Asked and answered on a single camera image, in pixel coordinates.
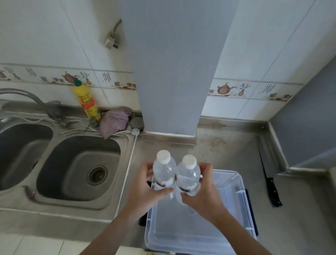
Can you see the yellow detergent bottle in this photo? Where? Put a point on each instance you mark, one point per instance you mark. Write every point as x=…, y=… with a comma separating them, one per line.
x=88, y=102

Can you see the person's left hand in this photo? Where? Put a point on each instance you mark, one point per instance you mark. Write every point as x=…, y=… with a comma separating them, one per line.
x=141, y=197

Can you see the person's right hand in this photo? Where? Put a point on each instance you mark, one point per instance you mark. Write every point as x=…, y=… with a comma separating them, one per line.
x=210, y=202

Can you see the stainless steel double sink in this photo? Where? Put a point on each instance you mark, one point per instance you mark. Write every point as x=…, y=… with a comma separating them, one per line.
x=78, y=157

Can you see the curved metal faucet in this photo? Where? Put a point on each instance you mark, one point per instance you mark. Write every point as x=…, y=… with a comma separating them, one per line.
x=26, y=92

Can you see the grey metal scrubber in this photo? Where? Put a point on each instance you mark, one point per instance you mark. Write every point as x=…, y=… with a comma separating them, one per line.
x=93, y=122

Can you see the metal sink drain strainer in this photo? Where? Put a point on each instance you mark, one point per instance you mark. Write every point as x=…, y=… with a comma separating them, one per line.
x=97, y=175

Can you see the small white round fitting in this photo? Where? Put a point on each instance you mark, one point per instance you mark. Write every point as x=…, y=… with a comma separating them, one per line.
x=135, y=131

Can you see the clear plastic storage bin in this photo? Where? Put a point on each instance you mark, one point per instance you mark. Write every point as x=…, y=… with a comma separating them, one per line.
x=170, y=231

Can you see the clear plastic water bottle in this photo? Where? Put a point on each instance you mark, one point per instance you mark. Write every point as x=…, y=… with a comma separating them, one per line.
x=164, y=170
x=187, y=174

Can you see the purple cloth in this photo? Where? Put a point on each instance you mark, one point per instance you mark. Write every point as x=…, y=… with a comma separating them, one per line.
x=113, y=123

